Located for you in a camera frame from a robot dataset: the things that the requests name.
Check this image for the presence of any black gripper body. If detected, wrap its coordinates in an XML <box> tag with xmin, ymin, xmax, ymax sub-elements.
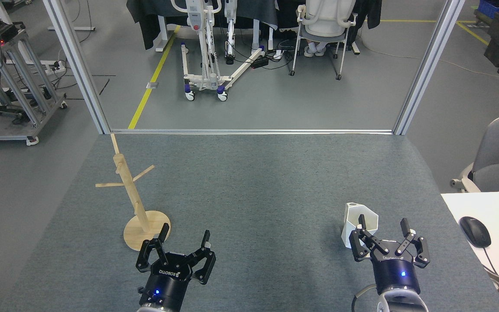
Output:
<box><xmin>139</xmin><ymin>253</ymin><xmax>194</xmax><ymax>309</ymax></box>
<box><xmin>371</xmin><ymin>249</ymin><xmax>421</xmax><ymax>296</ymax></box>

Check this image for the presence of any metal frame cart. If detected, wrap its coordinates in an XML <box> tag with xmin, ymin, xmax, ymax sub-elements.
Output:
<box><xmin>0</xmin><ymin>24</ymin><xmax>68</xmax><ymax>146</ymax></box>

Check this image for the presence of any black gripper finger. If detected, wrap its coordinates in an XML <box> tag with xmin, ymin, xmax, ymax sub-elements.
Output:
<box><xmin>136</xmin><ymin>223</ymin><xmax>170</xmax><ymax>273</ymax></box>
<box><xmin>349</xmin><ymin>215</ymin><xmax>389</xmax><ymax>262</ymax></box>
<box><xmin>188</xmin><ymin>230</ymin><xmax>216</xmax><ymax>285</ymax></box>
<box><xmin>395</xmin><ymin>218</ymin><xmax>430</xmax><ymax>268</ymax></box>

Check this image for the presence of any white stand on wheels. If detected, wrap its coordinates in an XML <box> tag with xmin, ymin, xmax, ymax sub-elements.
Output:
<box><xmin>171</xmin><ymin>0</ymin><xmax>266</xmax><ymax>102</ymax></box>

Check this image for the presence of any white hexagonal cup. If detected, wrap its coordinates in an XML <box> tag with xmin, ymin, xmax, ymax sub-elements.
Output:
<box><xmin>341</xmin><ymin>202</ymin><xmax>379</xmax><ymax>250</ymax></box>

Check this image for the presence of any blue plastic bin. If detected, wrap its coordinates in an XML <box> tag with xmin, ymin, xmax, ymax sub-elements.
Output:
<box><xmin>478</xmin><ymin>0</ymin><xmax>499</xmax><ymax>20</ymax></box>

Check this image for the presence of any black computer mouse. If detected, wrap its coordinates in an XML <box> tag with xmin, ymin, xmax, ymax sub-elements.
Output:
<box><xmin>459</xmin><ymin>216</ymin><xmax>492</xmax><ymax>248</ymax></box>

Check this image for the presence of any white office chair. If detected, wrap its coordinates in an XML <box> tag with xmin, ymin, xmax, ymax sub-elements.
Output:
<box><xmin>289</xmin><ymin>0</ymin><xmax>360</xmax><ymax>81</ymax></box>

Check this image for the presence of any silver aluminium frame post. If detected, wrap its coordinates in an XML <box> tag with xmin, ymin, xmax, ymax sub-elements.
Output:
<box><xmin>43</xmin><ymin>0</ymin><xmax>111</xmax><ymax>135</ymax></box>
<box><xmin>393</xmin><ymin>0</ymin><xmax>467</xmax><ymax>136</ymax></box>

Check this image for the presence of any black table cloth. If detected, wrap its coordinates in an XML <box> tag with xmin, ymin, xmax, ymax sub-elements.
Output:
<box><xmin>126</xmin><ymin>0</ymin><xmax>382</xmax><ymax>50</ymax></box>

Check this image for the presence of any wooden cup storage rack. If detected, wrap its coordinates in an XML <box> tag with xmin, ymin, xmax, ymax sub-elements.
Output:
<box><xmin>95</xmin><ymin>133</ymin><xmax>172</xmax><ymax>252</ymax></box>

